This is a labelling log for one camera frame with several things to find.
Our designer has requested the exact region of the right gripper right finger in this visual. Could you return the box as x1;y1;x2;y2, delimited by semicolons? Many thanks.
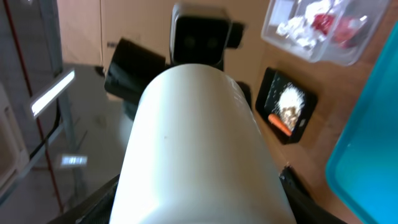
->
279;166;345;224

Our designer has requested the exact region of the pale green cup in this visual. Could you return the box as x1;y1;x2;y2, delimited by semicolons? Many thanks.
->
109;64;295;223

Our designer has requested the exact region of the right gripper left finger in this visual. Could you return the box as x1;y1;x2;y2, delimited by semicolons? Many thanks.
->
49;174;120;224

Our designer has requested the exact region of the black tray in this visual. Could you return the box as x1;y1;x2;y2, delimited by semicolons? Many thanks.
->
255;68;318;144

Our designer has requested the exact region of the white napkin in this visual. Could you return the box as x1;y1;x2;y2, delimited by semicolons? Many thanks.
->
276;0;341;50

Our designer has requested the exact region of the orange carrot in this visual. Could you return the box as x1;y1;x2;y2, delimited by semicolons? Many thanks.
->
268;114;292;136

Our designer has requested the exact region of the red snack wrapper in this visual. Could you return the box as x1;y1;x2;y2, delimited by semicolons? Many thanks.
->
311;14;368;49

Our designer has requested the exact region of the clear plastic bin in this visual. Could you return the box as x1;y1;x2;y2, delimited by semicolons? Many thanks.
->
261;0;391;66

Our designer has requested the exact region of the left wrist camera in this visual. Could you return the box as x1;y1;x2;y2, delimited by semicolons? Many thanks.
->
169;2;246;71

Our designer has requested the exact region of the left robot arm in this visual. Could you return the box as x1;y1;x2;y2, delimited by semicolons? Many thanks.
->
104;38;166;120

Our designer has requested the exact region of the nuts and rice pile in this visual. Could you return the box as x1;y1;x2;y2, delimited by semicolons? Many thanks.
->
277;82;305;131

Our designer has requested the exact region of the teal plastic tray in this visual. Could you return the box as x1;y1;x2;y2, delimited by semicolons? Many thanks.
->
325;27;397;223

